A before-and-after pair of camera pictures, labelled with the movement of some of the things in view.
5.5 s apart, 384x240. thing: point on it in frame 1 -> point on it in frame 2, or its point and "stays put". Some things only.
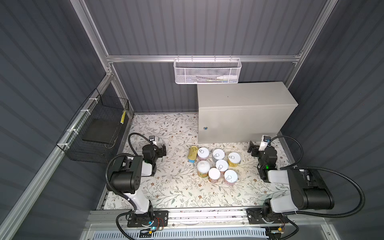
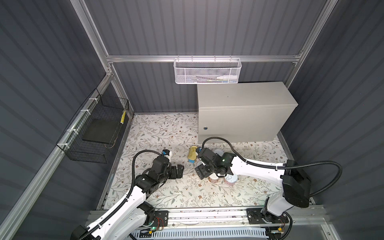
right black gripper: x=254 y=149 -> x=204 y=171
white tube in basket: x=229 y=77 stays put
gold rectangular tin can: x=192 y=154 stays put
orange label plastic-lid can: x=214 y=175 stays put
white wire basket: x=207 y=71 stays put
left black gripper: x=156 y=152 -> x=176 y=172
